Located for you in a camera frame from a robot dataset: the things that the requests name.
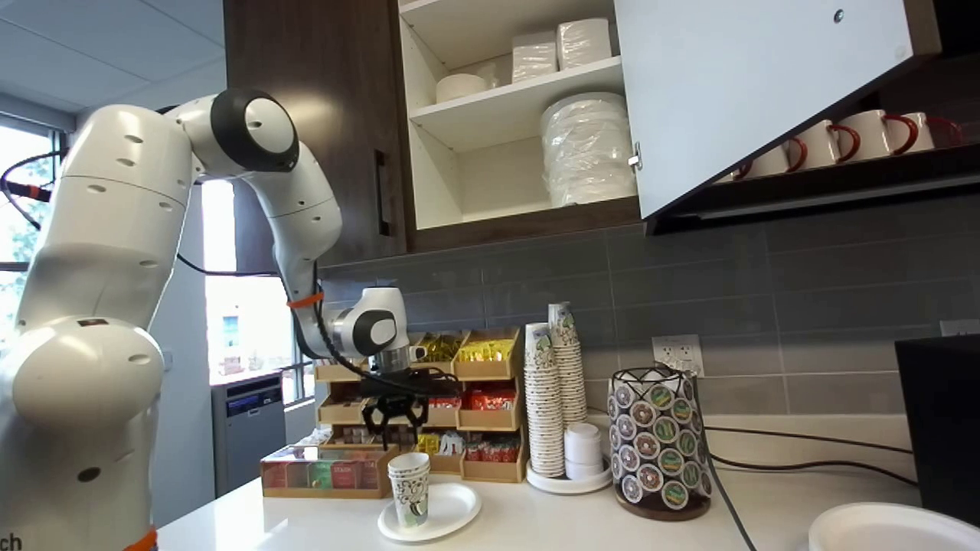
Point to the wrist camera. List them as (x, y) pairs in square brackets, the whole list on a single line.
[(440, 385)]

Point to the wooden tea bag box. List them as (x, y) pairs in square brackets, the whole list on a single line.
[(329, 474)]

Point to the small white plate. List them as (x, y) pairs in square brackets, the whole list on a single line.
[(453, 506)]

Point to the pack of white napkins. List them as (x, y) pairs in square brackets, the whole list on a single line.
[(584, 44), (534, 57)]

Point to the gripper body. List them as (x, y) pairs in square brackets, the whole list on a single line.
[(396, 398)]

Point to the stack of white cup lids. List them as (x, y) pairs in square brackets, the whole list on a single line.
[(583, 451)]

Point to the window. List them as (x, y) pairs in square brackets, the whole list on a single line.
[(245, 321), (19, 229)]

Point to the wrapped stack of white plates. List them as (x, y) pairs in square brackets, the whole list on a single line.
[(588, 149)]

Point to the wooden packet organizer rack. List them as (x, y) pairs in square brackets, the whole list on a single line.
[(490, 398)]

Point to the black appliance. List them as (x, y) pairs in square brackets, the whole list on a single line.
[(942, 428)]

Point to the white round tray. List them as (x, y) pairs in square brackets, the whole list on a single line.
[(570, 485)]

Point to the tall stack of paper cups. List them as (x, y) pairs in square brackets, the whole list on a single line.
[(543, 405), (573, 367)]

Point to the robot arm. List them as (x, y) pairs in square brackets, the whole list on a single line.
[(99, 252)]

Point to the stack of white bowls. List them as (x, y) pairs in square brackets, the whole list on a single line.
[(461, 88)]

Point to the closed brown cabinet door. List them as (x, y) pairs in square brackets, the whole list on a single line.
[(329, 92)]

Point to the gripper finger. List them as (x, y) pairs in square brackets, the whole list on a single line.
[(419, 421), (373, 425)]

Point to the open white cabinet door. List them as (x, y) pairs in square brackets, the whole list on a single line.
[(735, 92)]

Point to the brown wall cabinet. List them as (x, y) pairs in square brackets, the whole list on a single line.
[(337, 92)]

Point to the grey dishwasher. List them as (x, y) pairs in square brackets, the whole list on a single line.
[(249, 436)]

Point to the white wall socket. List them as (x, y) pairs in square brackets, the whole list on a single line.
[(960, 327), (678, 355)]

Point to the large white plate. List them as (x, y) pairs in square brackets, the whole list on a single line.
[(888, 528)]

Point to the printed paper cup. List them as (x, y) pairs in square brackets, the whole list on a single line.
[(413, 501), (407, 461)]

